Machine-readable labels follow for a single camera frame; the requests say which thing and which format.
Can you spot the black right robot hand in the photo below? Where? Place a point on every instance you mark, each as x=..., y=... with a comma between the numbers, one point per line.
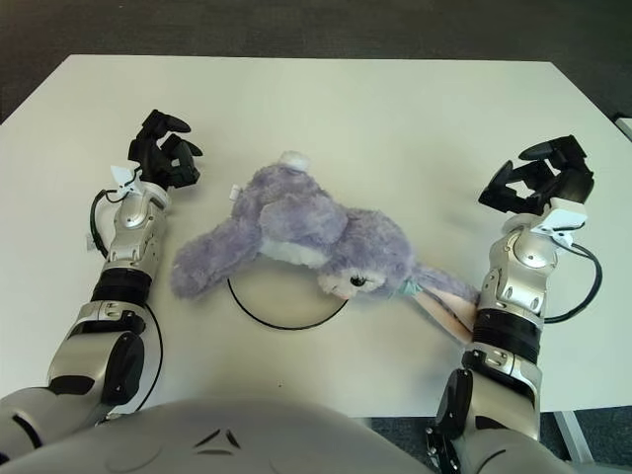
x=563, y=182

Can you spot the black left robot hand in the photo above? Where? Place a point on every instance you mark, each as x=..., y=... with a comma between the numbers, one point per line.
x=158, y=155

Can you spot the purple plush bunny doll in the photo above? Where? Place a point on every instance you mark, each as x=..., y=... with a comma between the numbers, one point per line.
x=306, y=222

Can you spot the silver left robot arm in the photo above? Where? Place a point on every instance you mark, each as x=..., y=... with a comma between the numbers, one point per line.
x=118, y=266

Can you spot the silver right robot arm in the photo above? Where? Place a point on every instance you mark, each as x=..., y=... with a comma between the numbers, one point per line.
x=513, y=296

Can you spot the white plate with black rim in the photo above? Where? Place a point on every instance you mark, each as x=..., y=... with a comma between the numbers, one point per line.
x=286, y=301

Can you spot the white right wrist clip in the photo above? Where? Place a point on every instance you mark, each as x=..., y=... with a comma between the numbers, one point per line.
x=563, y=219

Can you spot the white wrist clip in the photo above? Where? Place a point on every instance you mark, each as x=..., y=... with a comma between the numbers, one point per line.
x=123, y=178
x=563, y=219

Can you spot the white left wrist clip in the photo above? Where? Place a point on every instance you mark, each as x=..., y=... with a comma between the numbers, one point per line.
x=123, y=178

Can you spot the white neighbouring table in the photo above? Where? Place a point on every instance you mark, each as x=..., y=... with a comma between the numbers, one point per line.
x=624, y=126

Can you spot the white table leg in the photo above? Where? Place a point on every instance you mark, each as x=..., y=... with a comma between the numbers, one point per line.
x=573, y=434

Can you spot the grey robot torso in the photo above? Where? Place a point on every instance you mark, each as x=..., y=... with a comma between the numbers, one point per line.
x=247, y=434

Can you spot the black under-table bracket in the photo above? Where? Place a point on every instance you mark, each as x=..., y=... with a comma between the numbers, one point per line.
x=442, y=444

